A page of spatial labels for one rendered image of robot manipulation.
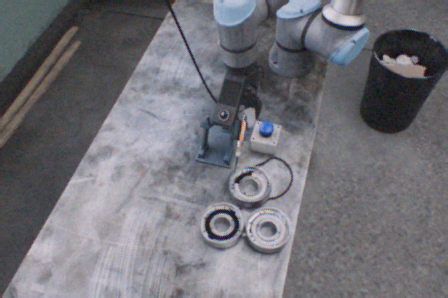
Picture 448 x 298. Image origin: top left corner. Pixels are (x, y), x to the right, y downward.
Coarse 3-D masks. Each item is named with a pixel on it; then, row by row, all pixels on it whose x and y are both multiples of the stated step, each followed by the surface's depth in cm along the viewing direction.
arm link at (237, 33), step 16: (224, 0) 71; (240, 0) 71; (256, 0) 73; (224, 16) 73; (240, 16) 72; (256, 16) 75; (224, 32) 76; (240, 32) 75; (256, 32) 78; (224, 48) 79; (240, 48) 78
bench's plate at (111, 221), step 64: (192, 0) 156; (192, 64) 135; (320, 64) 133; (128, 128) 120; (192, 128) 119; (64, 192) 108; (128, 192) 108; (192, 192) 107; (64, 256) 98; (128, 256) 97; (192, 256) 97; (256, 256) 96
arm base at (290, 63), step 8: (272, 48) 130; (280, 48) 125; (304, 48) 123; (272, 56) 130; (280, 56) 127; (288, 56) 125; (296, 56) 125; (304, 56) 126; (312, 56) 128; (272, 64) 131; (280, 64) 128; (288, 64) 127; (296, 64) 126; (304, 64) 129; (312, 64) 129; (280, 72) 130; (288, 72) 128; (296, 72) 128; (304, 72) 129
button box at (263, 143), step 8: (256, 128) 113; (280, 128) 112; (256, 136) 111; (264, 136) 110; (272, 136) 111; (256, 144) 111; (264, 144) 110; (272, 144) 109; (264, 152) 113; (272, 152) 112
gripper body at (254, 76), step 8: (224, 64) 84; (256, 64) 84; (232, 72) 84; (240, 72) 83; (248, 72) 87; (256, 72) 90; (264, 72) 93; (248, 80) 89; (256, 80) 89; (264, 80) 95; (248, 88) 88; (256, 88) 90; (248, 96) 89; (256, 96) 91; (248, 104) 91
